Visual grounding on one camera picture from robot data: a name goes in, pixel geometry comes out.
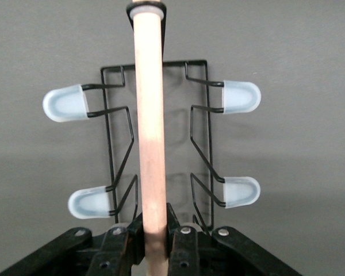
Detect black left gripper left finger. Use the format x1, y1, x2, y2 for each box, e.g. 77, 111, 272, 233
0, 212, 146, 276

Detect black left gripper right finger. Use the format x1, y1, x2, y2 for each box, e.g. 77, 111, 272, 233
165, 202, 301, 276

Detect black wire cup holder rack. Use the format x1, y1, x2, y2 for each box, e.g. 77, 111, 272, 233
42, 0, 262, 276

